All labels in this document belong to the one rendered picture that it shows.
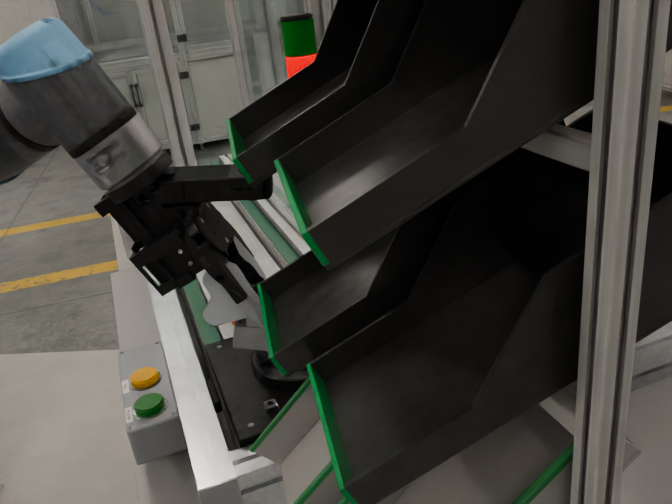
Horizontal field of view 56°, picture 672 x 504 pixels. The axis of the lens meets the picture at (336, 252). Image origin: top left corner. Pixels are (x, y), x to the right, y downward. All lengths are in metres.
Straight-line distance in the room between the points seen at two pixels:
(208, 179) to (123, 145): 0.08
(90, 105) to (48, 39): 0.06
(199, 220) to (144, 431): 0.36
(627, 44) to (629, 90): 0.02
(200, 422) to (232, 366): 0.10
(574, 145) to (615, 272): 0.06
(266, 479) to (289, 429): 0.11
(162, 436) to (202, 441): 0.08
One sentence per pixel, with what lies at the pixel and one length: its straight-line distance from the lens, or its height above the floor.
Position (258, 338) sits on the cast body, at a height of 1.12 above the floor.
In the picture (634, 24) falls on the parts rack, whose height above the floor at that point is 1.45.
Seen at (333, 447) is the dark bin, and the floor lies 1.21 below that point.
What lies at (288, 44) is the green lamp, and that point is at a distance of 0.96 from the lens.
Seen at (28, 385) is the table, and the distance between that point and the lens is 1.27.
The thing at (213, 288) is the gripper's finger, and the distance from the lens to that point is 0.66.
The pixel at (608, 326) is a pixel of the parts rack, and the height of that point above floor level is 1.31.
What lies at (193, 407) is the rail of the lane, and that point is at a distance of 0.91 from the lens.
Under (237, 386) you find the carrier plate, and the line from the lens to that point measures 0.89.
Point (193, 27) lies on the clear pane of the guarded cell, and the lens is 2.09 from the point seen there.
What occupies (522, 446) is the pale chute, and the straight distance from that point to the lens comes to 0.50.
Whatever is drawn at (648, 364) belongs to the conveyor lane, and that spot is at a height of 0.90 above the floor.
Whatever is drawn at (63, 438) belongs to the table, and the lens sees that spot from 1.10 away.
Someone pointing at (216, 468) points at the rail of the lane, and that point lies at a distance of 0.80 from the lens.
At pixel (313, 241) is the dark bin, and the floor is 1.36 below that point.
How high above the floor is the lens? 1.48
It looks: 25 degrees down
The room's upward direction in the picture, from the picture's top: 7 degrees counter-clockwise
